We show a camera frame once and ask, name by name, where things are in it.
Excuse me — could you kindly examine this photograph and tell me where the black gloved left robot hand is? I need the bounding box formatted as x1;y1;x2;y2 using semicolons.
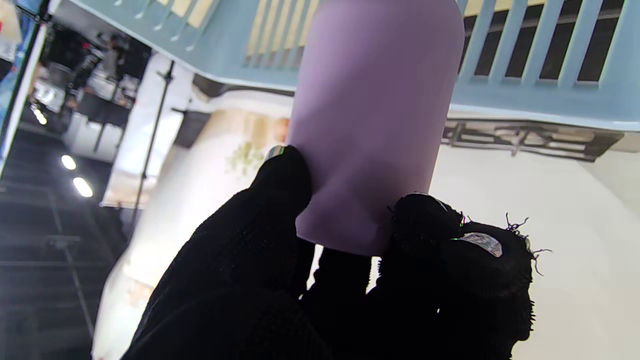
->
122;145;535;360

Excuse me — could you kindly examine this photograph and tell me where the blue plastic dish rack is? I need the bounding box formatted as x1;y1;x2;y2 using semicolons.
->
67;0;640;132

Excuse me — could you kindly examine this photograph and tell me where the purple cup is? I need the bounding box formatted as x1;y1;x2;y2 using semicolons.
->
286;0;466;257

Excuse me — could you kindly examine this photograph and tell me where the black backdrop stand pole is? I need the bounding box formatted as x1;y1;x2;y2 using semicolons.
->
130;60;176;226

